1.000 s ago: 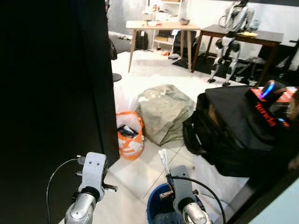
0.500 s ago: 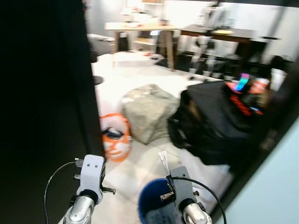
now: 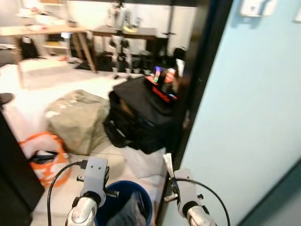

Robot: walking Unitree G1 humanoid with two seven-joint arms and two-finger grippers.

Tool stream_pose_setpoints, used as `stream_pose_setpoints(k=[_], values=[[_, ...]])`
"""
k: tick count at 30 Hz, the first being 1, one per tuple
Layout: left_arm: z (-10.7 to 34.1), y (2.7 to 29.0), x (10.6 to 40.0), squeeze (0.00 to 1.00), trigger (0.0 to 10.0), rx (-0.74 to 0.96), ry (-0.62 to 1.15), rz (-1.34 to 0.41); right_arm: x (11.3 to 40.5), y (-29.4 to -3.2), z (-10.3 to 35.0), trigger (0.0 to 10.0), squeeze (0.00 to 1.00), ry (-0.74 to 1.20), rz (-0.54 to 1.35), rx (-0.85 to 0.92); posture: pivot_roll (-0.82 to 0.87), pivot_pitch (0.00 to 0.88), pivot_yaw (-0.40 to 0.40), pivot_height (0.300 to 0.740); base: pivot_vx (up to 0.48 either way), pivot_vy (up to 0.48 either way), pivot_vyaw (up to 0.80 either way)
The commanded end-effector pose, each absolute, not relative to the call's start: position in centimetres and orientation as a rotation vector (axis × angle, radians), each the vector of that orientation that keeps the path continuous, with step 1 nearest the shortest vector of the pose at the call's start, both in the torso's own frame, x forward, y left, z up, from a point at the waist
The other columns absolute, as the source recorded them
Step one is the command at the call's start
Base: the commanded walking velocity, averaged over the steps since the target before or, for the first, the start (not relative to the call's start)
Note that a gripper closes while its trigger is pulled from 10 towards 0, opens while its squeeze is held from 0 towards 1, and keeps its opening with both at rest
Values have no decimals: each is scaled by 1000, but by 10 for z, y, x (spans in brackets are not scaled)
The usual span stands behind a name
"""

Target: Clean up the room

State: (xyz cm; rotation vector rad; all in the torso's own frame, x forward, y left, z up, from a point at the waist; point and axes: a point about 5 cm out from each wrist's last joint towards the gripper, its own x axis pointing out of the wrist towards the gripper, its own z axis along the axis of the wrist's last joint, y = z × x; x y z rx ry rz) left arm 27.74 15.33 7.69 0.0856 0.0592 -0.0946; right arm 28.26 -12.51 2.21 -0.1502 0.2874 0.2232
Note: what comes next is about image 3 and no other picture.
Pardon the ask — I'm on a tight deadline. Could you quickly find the round blue waste bin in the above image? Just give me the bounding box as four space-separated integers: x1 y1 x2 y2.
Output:
94 180 153 226

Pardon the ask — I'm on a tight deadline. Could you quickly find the white plastic bag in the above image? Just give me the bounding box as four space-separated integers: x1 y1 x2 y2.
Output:
122 146 167 177

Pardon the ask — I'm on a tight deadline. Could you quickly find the bulky beige sack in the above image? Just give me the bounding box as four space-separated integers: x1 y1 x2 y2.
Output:
45 89 111 155

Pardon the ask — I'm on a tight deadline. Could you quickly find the orange and white bag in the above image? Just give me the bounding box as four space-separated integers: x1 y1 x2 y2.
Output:
19 131 71 188

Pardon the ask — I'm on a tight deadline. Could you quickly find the large black fabric case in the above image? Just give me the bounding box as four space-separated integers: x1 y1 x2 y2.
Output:
103 75 182 155

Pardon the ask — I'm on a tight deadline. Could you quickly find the black door leaf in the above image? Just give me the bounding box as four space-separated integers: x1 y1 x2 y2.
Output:
0 108 45 226

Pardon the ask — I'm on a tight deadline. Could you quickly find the red and colourful gadget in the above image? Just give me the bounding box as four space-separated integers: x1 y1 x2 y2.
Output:
146 66 179 102

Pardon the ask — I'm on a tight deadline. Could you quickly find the black round stool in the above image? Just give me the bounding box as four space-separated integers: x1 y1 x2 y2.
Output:
0 93 15 105

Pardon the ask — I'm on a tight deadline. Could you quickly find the dark brown table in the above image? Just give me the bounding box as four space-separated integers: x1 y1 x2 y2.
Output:
92 26 158 76

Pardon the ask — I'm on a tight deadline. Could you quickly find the black backpack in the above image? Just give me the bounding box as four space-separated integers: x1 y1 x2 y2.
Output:
19 38 40 59

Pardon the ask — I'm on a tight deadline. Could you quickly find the silver appliance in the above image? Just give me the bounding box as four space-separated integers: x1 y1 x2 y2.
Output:
106 4 142 32

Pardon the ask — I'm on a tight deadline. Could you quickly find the light wooden table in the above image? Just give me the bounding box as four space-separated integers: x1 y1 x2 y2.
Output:
0 24 97 90

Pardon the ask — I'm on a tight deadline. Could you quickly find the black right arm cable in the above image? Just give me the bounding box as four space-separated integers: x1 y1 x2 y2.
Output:
175 178 231 226

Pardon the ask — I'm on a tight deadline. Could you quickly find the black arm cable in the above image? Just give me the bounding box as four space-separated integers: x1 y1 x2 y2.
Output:
175 178 231 226
47 160 89 226

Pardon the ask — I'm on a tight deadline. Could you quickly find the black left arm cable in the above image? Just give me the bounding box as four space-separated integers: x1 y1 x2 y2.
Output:
47 160 89 226

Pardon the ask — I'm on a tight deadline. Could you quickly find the white wall device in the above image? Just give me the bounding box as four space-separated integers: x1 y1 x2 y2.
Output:
240 0 278 17

